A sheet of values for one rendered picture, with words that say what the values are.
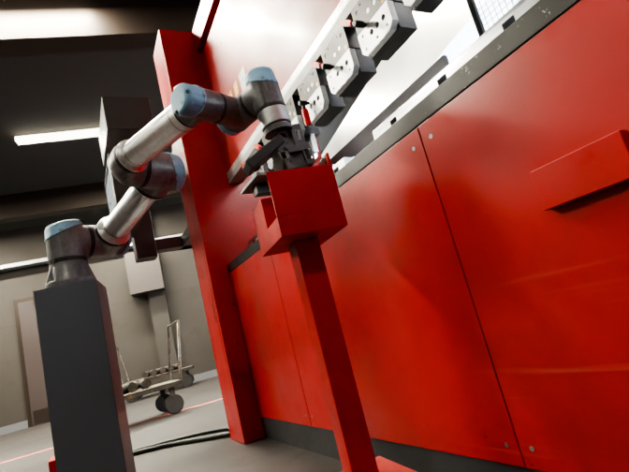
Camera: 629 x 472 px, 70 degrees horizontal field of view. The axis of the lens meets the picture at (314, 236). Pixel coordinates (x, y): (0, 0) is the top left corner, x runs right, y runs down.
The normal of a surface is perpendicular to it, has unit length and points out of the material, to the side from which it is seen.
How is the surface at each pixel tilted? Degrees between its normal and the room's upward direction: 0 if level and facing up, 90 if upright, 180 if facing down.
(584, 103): 90
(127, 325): 90
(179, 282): 90
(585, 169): 90
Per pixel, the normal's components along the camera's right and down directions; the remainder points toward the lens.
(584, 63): -0.87, 0.13
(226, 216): 0.43, -0.28
